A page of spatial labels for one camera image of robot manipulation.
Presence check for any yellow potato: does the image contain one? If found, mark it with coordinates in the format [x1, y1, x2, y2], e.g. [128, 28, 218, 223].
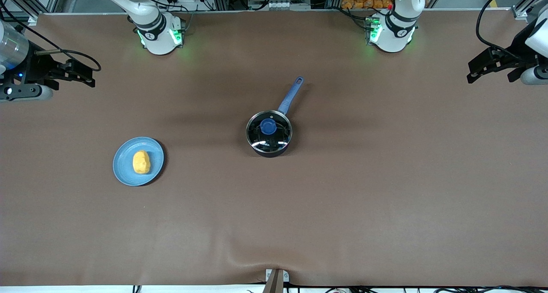
[132, 151, 151, 175]

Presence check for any metal table clamp bracket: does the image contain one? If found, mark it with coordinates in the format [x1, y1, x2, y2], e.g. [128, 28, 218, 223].
[265, 268, 290, 293]

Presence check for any blue round plate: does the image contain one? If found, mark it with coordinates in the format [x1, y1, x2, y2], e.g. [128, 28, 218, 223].
[113, 137, 165, 186]

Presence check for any white power strip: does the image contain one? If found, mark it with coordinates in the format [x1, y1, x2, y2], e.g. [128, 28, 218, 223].
[266, 0, 301, 10]

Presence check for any black pot with blue handle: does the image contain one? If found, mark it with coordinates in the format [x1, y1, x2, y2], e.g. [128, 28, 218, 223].
[246, 76, 305, 158]

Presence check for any brown table mat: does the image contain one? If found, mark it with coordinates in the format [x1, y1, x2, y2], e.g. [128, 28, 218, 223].
[0, 10, 548, 287]

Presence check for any glass lid with blue knob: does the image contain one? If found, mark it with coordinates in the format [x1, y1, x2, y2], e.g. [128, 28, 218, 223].
[246, 110, 293, 153]

